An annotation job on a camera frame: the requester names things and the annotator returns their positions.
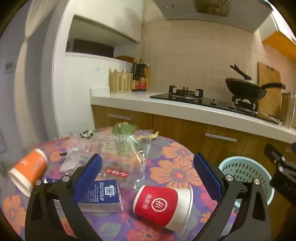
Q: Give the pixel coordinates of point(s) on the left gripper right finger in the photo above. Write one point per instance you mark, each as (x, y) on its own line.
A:
(252, 220)

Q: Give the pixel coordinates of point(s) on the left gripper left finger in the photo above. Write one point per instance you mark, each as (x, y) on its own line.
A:
(42, 220)

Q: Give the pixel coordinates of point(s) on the orange paper cup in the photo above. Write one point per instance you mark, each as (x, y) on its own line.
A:
(28, 170)

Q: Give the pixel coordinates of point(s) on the blue white carton box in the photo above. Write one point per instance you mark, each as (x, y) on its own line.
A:
(103, 197)

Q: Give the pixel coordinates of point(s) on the red paper cup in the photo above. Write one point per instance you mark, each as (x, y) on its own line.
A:
(167, 207)

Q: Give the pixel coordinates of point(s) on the clear plastic food bag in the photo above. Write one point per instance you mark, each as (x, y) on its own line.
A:
(124, 149)

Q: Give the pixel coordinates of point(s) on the light blue trash basket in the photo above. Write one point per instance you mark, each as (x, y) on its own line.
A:
(245, 169)

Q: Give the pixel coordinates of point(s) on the wooden kitchen cabinet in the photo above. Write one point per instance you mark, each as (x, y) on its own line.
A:
(170, 165)

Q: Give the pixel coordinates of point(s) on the wooden cutting board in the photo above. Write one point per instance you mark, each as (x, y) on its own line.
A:
(271, 103)

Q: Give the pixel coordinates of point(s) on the small clear plastic wrapper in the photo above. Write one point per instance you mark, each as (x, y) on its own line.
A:
(75, 156)

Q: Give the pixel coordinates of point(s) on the glass jar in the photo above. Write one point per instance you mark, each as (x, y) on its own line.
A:
(287, 110)

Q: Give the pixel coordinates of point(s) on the black gas stove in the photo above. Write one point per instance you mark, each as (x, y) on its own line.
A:
(237, 105)

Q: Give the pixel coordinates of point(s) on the black frying pan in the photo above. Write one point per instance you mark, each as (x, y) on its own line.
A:
(246, 89)

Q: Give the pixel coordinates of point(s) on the beige utensil basket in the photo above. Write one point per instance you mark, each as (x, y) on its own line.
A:
(120, 82)

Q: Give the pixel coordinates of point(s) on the range hood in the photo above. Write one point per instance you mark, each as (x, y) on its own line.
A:
(244, 14)

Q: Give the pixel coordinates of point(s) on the dark soy sauce bottle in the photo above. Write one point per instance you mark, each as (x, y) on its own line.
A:
(142, 75)

